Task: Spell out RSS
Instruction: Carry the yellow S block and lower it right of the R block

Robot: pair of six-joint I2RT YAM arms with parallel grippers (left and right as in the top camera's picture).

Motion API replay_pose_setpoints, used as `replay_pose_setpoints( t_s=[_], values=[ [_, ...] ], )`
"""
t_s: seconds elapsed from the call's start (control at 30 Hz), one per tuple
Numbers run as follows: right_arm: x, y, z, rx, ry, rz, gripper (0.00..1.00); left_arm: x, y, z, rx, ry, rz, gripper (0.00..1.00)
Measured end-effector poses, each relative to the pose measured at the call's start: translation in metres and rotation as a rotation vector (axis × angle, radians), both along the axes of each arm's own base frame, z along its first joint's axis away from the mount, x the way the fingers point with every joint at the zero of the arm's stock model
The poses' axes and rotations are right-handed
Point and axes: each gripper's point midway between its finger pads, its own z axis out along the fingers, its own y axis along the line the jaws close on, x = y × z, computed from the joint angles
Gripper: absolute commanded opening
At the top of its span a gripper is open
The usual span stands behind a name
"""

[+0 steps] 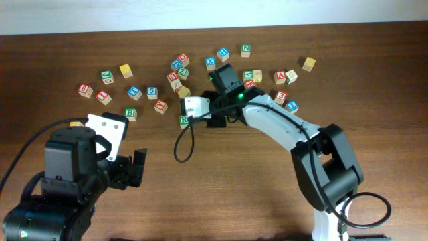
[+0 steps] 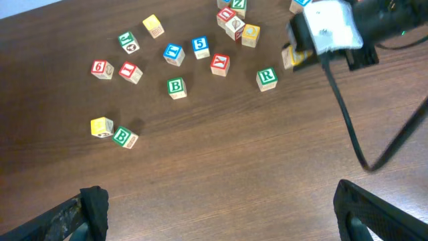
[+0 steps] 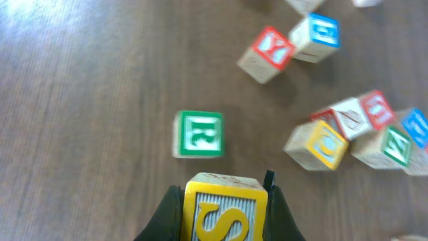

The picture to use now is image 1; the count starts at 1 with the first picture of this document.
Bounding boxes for red Y block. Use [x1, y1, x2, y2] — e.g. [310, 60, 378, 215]
[154, 99, 168, 114]

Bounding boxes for green Z block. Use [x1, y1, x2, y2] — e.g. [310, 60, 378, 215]
[176, 67, 189, 80]

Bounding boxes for blue 5 block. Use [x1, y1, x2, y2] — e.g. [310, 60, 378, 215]
[146, 86, 158, 100]

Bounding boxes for white O block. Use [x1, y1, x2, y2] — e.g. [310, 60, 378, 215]
[286, 70, 298, 84]

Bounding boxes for plain wooden picture block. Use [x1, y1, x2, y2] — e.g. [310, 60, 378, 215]
[252, 70, 263, 83]

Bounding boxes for red E block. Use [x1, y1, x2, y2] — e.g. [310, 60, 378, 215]
[244, 79, 257, 88]

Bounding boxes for green B block centre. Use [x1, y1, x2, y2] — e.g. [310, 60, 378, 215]
[124, 108, 138, 121]

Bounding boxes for blue T block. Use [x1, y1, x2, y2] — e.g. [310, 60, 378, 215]
[127, 86, 142, 101]

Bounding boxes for red 3 block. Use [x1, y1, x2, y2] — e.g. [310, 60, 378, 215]
[274, 90, 288, 106]

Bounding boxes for yellow block centre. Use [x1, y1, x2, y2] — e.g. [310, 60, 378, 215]
[177, 86, 191, 99]

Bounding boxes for red leaf picture block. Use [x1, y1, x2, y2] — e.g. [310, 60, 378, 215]
[170, 78, 183, 94]

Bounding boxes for yellow block upper left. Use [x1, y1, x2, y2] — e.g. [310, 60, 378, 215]
[120, 64, 133, 78]

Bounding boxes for blue H block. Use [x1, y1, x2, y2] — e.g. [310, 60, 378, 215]
[217, 47, 230, 62]

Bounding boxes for red 1 block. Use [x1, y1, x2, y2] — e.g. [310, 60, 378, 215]
[96, 90, 112, 105]

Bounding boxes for green V block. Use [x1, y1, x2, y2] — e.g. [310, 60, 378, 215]
[243, 70, 253, 81]

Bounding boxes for red Q block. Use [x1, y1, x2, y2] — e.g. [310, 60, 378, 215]
[177, 54, 190, 67]

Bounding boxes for red U block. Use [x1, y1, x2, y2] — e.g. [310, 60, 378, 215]
[167, 71, 179, 82]

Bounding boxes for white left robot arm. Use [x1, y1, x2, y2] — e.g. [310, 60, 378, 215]
[3, 127, 147, 241]

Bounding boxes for yellow block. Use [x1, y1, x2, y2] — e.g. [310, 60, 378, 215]
[177, 86, 191, 99]
[120, 64, 133, 78]
[70, 121, 85, 127]
[302, 56, 316, 72]

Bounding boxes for green N block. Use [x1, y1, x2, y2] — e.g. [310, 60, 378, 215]
[241, 44, 251, 58]

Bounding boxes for green R block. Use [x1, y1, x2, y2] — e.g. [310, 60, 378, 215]
[179, 115, 189, 129]

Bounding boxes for red 6 block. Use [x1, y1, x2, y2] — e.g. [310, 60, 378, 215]
[78, 84, 93, 98]

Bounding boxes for blue I block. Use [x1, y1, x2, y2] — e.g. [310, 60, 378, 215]
[285, 100, 300, 114]

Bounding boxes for yellow block far right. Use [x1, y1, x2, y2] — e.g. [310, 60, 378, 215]
[302, 56, 316, 72]

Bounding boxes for green J block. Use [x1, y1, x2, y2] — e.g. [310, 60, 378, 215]
[100, 70, 114, 84]

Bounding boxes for yellow block lower left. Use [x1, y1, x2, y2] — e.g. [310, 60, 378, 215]
[70, 121, 85, 127]

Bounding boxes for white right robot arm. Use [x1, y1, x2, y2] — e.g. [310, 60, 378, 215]
[209, 64, 364, 240]

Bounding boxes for blue D block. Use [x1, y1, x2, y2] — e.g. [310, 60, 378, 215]
[171, 58, 182, 72]

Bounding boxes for red V block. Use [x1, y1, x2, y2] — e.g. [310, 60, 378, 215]
[274, 70, 287, 84]

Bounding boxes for blue X block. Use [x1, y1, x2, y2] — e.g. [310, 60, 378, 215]
[205, 57, 216, 71]

